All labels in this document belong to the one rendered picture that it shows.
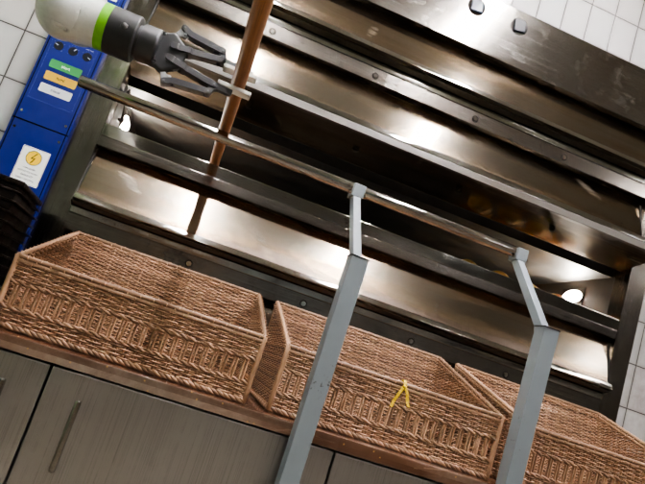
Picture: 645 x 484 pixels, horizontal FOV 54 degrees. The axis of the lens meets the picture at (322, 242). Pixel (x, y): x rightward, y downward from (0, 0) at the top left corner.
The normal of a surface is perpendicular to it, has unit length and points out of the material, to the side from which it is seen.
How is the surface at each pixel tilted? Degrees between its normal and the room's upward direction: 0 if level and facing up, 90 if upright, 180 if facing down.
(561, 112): 70
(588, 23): 90
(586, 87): 90
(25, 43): 90
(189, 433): 90
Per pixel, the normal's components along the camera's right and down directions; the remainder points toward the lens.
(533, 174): 0.33, -0.43
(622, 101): 0.24, -0.12
